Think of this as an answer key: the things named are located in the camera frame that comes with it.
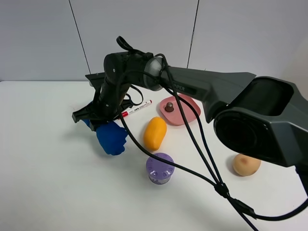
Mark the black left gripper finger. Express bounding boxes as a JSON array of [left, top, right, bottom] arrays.
[[72, 103, 96, 123]]

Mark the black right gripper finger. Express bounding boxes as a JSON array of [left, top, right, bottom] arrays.
[[89, 115, 119, 131]]

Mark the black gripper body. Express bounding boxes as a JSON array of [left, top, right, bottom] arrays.
[[85, 73, 135, 120]]

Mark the blue cloth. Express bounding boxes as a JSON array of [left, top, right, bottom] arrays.
[[95, 121, 128, 156]]

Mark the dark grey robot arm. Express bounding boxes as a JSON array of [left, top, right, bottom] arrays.
[[72, 51, 308, 187]]

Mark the red and white marker pen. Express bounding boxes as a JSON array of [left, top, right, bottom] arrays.
[[121, 100, 153, 117]]

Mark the yellow mango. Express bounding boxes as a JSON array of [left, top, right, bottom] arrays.
[[143, 116, 167, 151]]

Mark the small brown capsule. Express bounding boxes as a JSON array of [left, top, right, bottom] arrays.
[[165, 102, 174, 113]]

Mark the pink square plate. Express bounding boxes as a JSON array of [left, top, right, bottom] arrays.
[[159, 94, 201, 126]]

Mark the purple lidded jar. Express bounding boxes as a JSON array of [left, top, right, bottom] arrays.
[[145, 157, 175, 185]]

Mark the beige potato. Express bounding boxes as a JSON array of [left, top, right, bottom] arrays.
[[232, 154, 261, 177]]

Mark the black cable bundle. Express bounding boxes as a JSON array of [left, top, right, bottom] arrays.
[[116, 36, 308, 231]]

